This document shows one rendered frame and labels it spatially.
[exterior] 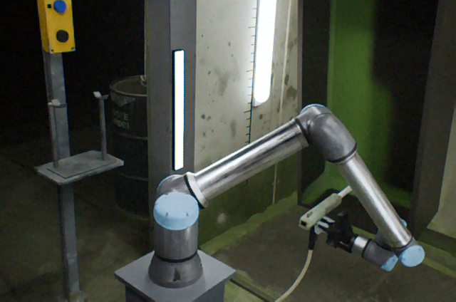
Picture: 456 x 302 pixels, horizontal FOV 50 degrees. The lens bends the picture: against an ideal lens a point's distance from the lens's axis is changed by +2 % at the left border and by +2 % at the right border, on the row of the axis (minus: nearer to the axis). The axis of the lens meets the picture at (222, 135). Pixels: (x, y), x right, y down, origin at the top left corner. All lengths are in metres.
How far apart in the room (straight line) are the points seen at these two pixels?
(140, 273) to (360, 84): 1.46
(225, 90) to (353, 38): 0.74
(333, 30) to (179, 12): 0.77
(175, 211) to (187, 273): 0.23
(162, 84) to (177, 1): 0.41
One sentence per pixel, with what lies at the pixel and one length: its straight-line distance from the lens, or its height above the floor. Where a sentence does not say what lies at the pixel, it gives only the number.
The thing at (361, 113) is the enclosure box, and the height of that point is 0.96.
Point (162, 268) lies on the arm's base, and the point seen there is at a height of 0.70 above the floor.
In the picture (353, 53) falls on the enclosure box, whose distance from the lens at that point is 2.55.
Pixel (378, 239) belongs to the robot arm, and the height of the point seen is 0.65.
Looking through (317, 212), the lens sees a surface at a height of 0.67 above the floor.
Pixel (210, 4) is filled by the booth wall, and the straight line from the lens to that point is 2.53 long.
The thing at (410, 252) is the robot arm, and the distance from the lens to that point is 1.95.
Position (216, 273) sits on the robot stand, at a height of 0.64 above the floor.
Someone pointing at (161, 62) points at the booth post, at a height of 1.21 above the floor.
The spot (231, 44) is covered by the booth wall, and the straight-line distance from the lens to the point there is 2.69.
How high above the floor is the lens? 1.68
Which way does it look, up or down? 20 degrees down
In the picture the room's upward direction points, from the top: 2 degrees clockwise
